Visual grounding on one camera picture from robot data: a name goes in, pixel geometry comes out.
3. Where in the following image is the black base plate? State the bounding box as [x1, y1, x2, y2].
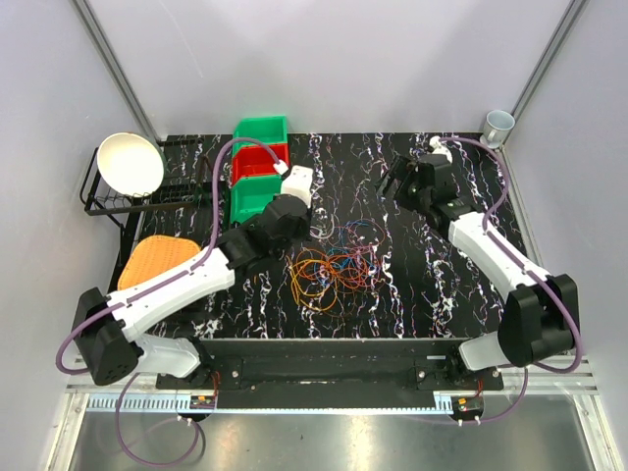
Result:
[156, 339, 504, 414]

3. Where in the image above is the white bowl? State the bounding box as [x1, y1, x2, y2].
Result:
[96, 132, 166, 197]

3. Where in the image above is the red storage bin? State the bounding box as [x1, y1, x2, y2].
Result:
[232, 145, 277, 184]

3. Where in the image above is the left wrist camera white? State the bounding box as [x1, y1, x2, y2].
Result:
[273, 163, 314, 208]

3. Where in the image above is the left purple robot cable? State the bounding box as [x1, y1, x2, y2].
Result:
[54, 137, 290, 466]

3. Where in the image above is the black wire dish rack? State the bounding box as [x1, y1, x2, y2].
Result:
[79, 134, 231, 292]

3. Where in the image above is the orange woven basket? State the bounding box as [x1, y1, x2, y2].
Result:
[117, 235, 201, 290]

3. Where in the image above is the orange cable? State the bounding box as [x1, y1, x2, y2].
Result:
[288, 247, 379, 313]

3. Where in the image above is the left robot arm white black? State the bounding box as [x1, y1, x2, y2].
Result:
[71, 194, 311, 389]

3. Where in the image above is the far green storage bin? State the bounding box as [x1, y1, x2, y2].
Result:
[233, 115, 288, 144]

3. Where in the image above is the green storage bin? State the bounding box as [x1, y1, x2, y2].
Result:
[233, 115, 288, 144]
[230, 174, 283, 224]

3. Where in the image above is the pink cable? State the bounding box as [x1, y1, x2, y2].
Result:
[323, 219, 389, 276]

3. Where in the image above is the near green storage bin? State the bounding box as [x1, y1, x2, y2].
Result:
[230, 174, 283, 224]

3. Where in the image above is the white mug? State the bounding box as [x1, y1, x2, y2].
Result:
[480, 110, 516, 149]

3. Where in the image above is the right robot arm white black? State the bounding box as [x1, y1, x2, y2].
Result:
[377, 153, 582, 390]

